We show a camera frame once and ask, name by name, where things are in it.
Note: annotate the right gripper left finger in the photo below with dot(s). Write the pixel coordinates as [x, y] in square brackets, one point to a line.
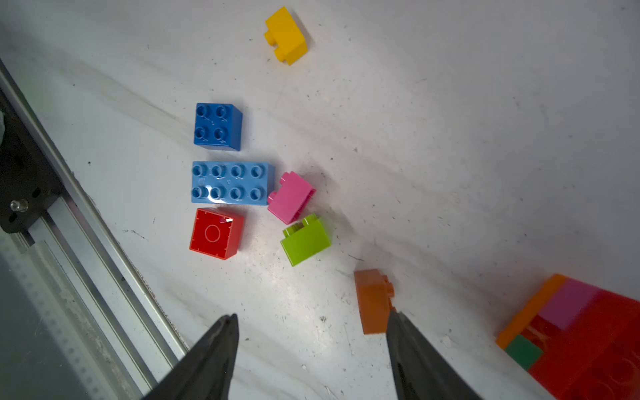
[206, 371]

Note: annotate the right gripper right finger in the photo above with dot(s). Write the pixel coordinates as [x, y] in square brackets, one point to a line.
[420, 372]

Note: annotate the brown lego brick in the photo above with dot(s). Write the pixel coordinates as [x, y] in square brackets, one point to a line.
[374, 293]

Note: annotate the orange lego brick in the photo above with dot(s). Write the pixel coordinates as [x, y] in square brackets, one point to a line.
[530, 310]

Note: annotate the small red lego brick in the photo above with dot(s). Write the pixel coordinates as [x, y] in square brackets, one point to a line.
[216, 233]

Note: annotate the magenta lego brick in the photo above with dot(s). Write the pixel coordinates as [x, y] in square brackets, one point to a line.
[568, 303]

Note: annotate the long red lego brick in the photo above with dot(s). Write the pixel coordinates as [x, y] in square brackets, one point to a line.
[586, 338]

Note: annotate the lime green lego brick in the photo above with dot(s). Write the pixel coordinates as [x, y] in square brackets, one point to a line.
[305, 239]

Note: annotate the light blue lego brick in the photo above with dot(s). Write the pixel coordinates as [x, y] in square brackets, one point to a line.
[232, 183]

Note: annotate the small pink lego brick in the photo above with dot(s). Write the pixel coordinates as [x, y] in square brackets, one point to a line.
[288, 203]

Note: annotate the dark blue lego brick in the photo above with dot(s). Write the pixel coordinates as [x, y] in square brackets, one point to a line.
[218, 126]

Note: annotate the yellow lego brick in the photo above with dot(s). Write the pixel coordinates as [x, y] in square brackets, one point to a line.
[284, 34]

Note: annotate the aluminium mounting rail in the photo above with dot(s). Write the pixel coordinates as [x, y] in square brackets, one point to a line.
[77, 320]

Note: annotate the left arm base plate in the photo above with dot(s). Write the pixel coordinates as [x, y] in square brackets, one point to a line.
[29, 184]

